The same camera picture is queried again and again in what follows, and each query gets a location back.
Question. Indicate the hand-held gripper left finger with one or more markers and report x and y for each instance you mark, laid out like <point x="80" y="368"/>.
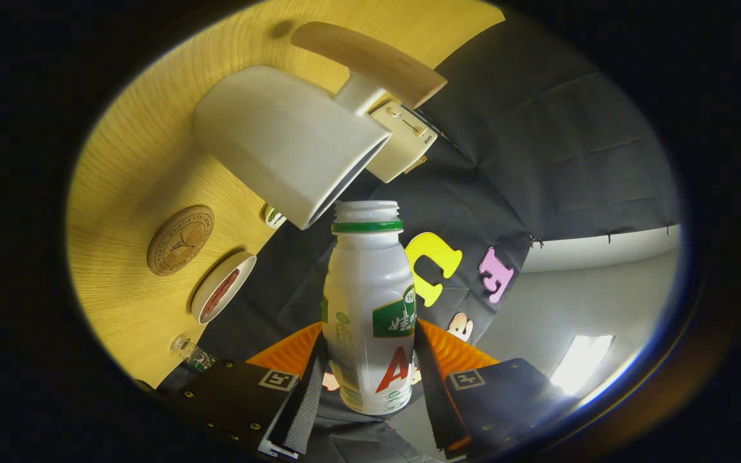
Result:
<point x="306" y="405"/>

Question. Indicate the white divided dish with beans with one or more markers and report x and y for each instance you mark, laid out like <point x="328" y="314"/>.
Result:
<point x="274" y="218"/>

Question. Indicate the round cork coaster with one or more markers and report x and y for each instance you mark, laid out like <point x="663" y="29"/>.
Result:
<point x="181" y="240"/>

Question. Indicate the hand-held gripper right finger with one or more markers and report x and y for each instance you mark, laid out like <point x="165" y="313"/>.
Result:
<point x="431" y="399"/>

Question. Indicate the cream toaster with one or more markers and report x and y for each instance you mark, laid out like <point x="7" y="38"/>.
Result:
<point x="396" y="151"/>

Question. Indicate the black backdrop cloth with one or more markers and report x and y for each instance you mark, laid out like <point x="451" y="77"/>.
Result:
<point x="538" y="141"/>

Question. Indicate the wooden table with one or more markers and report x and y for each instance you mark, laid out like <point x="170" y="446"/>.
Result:
<point x="132" y="161"/>

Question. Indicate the clear plastic water bottle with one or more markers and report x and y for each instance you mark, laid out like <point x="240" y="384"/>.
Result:
<point x="193" y="354"/>

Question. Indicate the ceiling light panel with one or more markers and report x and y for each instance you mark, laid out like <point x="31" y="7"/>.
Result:
<point x="579" y="363"/>

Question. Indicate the white round plate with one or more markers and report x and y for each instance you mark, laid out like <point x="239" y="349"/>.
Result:
<point x="213" y="286"/>

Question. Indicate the bread slice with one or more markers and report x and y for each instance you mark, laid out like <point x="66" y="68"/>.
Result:
<point x="417" y="164"/>

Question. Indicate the white juice bottle green label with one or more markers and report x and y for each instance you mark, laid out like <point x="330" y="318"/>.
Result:
<point x="364" y="283"/>

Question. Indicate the red-brown sausage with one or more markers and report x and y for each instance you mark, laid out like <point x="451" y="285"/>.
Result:
<point x="219" y="296"/>

